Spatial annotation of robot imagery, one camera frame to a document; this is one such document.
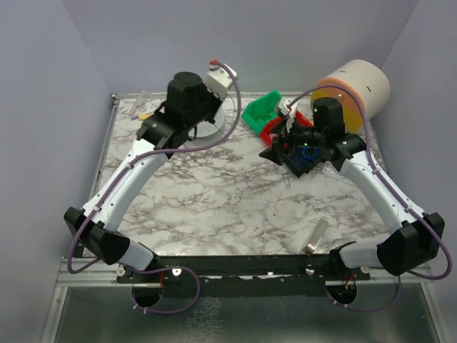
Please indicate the clear plastic tube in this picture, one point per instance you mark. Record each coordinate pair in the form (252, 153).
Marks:
(138, 102)

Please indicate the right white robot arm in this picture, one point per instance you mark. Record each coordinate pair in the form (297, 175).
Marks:
(413, 233)

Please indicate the small grey staples box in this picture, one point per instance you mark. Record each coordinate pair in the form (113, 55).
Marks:
(315, 237)

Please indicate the black mounting base bar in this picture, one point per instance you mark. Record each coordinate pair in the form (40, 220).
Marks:
(244, 275)

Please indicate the large beige cylinder drum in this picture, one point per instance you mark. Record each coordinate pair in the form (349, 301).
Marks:
(356, 82)

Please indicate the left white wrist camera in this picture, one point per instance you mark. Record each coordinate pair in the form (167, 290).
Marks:
(218, 80)

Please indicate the grey plastic cable spool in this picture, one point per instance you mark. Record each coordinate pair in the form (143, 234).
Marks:
(210, 125)

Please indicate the pink yellow marker pen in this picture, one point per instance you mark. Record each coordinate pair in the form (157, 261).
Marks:
(140, 117)

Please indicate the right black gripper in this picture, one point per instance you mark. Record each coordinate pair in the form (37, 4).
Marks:
(282, 149)

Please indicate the clear protractor packet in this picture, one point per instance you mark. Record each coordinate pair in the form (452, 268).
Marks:
(329, 170)

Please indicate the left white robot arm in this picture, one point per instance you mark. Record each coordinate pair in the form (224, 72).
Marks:
(96, 224)

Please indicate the red plastic bin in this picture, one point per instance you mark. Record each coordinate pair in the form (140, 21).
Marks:
(277, 126)

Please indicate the black plastic bin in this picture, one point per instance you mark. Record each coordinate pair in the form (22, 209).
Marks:
(302, 155)

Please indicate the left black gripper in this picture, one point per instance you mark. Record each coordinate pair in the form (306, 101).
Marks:
(211, 107)

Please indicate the green plastic bin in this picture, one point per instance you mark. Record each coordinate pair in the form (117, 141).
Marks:
(260, 111)

